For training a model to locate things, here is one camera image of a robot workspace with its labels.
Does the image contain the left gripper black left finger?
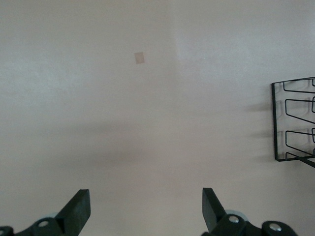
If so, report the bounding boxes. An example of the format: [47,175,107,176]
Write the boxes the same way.
[0,189,91,236]

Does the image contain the brown paper table cover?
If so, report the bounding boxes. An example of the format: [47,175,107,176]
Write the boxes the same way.
[0,0,315,236]

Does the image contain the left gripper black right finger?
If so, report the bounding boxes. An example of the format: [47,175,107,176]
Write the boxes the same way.
[200,188,297,236]

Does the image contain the small brown tape square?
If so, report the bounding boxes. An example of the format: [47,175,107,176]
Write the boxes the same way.
[134,52,146,65]

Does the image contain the black wire cup holder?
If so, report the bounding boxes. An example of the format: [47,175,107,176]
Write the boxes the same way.
[271,76,315,169]

